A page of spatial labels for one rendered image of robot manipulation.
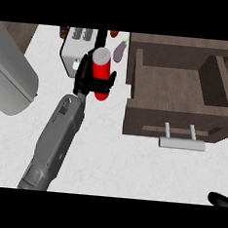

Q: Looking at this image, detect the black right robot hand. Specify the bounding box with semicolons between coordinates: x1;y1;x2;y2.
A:
207;191;228;208

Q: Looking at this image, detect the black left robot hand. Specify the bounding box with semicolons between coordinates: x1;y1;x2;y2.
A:
72;50;119;100

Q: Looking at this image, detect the red can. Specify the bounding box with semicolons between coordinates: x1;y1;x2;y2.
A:
88;46;115;103

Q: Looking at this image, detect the brown wooden drawer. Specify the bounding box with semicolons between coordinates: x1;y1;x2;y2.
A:
121;47;228;145

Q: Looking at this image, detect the white toaster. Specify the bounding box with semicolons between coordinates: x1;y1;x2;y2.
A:
57;25;99;81

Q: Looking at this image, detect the purple eggplant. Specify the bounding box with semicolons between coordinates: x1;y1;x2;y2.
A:
112;37;131;64

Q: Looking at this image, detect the brown bottle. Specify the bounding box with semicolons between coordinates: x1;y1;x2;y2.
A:
58;25;70;41

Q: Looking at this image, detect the large grey appliance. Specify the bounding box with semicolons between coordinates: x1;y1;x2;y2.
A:
0;20;45;119

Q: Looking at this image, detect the brown wooden cabinet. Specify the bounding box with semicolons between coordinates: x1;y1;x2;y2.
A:
123;31;228;109

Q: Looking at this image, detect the pale grey drawer handle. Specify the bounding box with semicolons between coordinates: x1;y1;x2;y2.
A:
157;121;208;152

